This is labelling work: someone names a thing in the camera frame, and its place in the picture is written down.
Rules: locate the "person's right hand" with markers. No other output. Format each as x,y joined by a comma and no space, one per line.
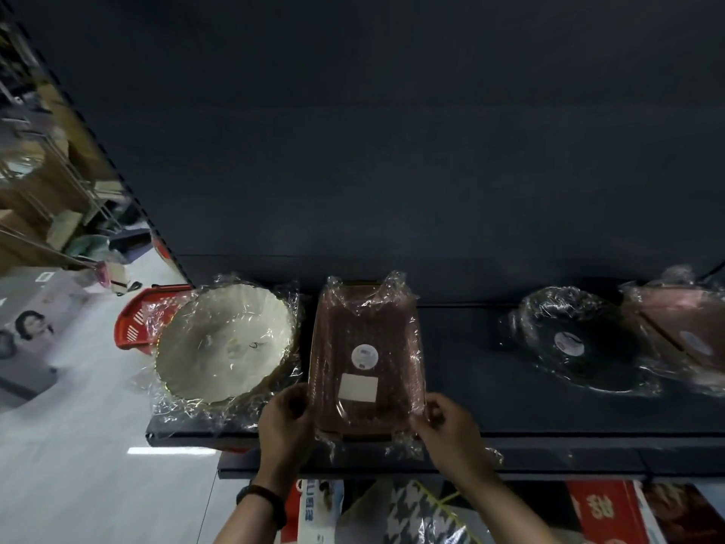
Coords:
456,441

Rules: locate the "black scalloped plate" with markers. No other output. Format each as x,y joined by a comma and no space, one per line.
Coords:
589,356

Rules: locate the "person's left forearm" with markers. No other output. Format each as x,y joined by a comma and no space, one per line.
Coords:
243,526

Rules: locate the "red shopping basket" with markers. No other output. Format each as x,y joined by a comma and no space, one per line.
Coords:
133,328

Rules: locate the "rose pink rectangular tray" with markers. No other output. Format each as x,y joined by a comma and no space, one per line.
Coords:
691,317

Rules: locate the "white product box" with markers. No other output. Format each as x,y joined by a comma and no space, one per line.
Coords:
317,515

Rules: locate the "white scalloped bowl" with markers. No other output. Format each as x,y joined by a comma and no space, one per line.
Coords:
226,345

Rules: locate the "dark metal shelf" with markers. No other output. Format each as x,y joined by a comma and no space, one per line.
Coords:
470,379

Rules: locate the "person's left hand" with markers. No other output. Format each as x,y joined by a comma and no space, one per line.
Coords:
286,436

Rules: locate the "dark brown gift box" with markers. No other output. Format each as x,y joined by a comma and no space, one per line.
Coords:
685,515

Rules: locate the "houndstooth patterned package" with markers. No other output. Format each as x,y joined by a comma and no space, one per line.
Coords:
413,515

